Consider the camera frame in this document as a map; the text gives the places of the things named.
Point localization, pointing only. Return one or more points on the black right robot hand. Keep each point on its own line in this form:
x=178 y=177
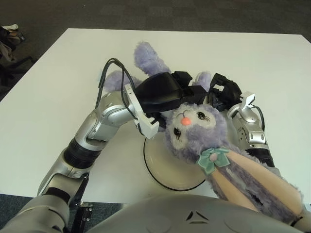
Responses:
x=230 y=93

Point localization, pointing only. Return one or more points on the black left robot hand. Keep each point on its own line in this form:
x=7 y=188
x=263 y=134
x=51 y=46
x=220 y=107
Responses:
x=160 y=92

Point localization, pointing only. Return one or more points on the purple plush bunny doll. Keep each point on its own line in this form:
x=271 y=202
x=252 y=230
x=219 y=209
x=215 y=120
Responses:
x=194 y=131

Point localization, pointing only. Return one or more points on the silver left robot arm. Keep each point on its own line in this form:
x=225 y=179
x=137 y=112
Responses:
x=109 y=116

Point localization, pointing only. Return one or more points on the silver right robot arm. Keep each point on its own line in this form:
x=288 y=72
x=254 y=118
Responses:
x=245 y=121

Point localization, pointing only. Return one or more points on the cream plate with black rim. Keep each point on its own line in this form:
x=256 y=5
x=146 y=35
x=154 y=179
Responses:
x=165 y=165

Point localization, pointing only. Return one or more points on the grey robot torso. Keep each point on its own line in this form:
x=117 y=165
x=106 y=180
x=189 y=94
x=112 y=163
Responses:
x=145 y=216

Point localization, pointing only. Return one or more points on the white table leg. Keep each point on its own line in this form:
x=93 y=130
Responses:
x=307 y=207

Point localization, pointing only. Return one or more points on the black office chair base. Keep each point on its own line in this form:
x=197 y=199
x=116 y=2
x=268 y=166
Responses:
x=14 y=64

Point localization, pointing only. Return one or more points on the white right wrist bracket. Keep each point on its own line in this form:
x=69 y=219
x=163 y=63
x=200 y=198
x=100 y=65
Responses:
x=249 y=99

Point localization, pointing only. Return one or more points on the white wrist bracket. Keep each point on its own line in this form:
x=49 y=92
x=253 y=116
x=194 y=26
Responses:
x=148 y=127
x=249 y=99

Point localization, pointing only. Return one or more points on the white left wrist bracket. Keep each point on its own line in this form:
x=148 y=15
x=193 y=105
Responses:
x=148 y=127

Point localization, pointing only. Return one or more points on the black under-table bracket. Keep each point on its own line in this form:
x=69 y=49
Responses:
x=81 y=217

